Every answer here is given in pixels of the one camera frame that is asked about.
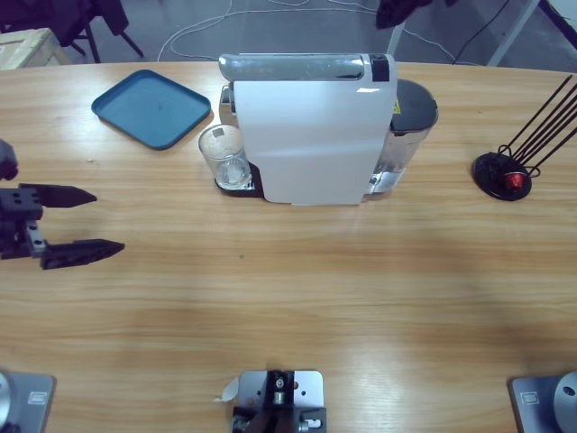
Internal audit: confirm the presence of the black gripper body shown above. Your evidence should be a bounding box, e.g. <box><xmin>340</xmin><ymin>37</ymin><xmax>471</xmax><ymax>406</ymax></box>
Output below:
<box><xmin>0</xmin><ymin>210</ymin><xmax>49</xmax><ymax>263</ymax></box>

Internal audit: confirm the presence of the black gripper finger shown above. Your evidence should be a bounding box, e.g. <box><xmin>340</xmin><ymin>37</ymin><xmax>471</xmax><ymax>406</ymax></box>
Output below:
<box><xmin>40</xmin><ymin>238</ymin><xmax>126</xmax><ymax>271</ymax></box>
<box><xmin>0</xmin><ymin>183</ymin><xmax>98</xmax><ymax>217</ymax></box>
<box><xmin>376</xmin><ymin>0</ymin><xmax>435</xmax><ymax>31</ymax></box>

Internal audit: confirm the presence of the white capsule coffee machine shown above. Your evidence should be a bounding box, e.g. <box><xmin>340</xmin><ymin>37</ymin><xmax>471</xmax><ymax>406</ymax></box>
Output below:
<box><xmin>214</xmin><ymin>51</ymin><xmax>398</xmax><ymax>207</ymax></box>

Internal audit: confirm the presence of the clear drinking glass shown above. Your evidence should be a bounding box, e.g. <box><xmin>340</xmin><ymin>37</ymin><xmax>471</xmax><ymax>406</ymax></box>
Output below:
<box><xmin>197</xmin><ymin>124</ymin><xmax>252</xmax><ymax>190</ymax></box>

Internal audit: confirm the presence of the clear water tank black lid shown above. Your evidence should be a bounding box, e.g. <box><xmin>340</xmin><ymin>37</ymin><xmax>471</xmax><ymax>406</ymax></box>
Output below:
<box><xmin>367</xmin><ymin>78</ymin><xmax>439</xmax><ymax>202</ymax></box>

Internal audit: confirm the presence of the blue plastic tray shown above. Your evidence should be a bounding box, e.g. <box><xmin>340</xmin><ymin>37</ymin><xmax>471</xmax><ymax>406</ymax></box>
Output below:
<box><xmin>90</xmin><ymin>69</ymin><xmax>213</xmax><ymax>152</ymax></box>

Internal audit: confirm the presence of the wooden crate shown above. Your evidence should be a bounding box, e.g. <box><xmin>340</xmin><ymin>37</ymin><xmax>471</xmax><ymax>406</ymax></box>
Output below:
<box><xmin>0</xmin><ymin>27</ymin><xmax>71</xmax><ymax>71</ymax></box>

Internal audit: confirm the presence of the black capsule holder with rods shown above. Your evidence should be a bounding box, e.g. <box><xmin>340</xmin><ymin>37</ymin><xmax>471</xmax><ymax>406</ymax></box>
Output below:
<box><xmin>472</xmin><ymin>74</ymin><xmax>577</xmax><ymax>202</ymax></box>

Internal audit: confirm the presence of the black chair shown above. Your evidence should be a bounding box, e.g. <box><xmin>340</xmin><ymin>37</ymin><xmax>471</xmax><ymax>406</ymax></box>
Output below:
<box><xmin>0</xmin><ymin>0</ymin><xmax>145</xmax><ymax>64</ymax></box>

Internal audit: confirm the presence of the white paper tab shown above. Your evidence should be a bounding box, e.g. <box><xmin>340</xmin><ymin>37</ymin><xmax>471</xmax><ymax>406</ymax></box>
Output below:
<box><xmin>213</xmin><ymin>377</ymin><xmax>241</xmax><ymax>403</ymax></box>

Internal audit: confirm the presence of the white frame leg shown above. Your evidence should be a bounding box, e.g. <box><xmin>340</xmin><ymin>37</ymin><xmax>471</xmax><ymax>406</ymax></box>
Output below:
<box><xmin>489</xmin><ymin>0</ymin><xmax>540</xmax><ymax>67</ymax></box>
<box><xmin>386</xmin><ymin>0</ymin><xmax>414</xmax><ymax>58</ymax></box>

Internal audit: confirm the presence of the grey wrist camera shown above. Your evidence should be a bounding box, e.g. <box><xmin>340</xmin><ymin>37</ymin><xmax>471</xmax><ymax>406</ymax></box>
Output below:
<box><xmin>0</xmin><ymin>138</ymin><xmax>20</xmax><ymax>180</ymax></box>

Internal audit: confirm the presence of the black floor cable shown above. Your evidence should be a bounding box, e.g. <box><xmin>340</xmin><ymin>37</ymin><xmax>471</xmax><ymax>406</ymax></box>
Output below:
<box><xmin>453</xmin><ymin>0</ymin><xmax>517</xmax><ymax>64</ymax></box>

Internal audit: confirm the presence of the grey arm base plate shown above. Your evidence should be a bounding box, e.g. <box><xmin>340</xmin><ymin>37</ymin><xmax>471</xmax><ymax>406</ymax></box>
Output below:
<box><xmin>508</xmin><ymin>372</ymin><xmax>577</xmax><ymax>433</ymax></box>
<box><xmin>0</xmin><ymin>370</ymin><xmax>58</xmax><ymax>433</ymax></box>

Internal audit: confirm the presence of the black frame bar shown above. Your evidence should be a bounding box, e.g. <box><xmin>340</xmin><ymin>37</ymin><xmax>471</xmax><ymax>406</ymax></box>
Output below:
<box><xmin>540</xmin><ymin>0</ymin><xmax>577</xmax><ymax>46</ymax></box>

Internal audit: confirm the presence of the white floor cable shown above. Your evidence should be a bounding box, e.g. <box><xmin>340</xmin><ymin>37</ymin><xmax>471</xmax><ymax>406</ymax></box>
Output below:
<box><xmin>157</xmin><ymin>0</ymin><xmax>456</xmax><ymax>64</ymax></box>

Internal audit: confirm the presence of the centre metal base mount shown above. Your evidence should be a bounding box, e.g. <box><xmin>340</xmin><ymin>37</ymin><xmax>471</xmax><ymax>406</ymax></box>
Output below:
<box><xmin>232</xmin><ymin>368</ymin><xmax>328</xmax><ymax>433</ymax></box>

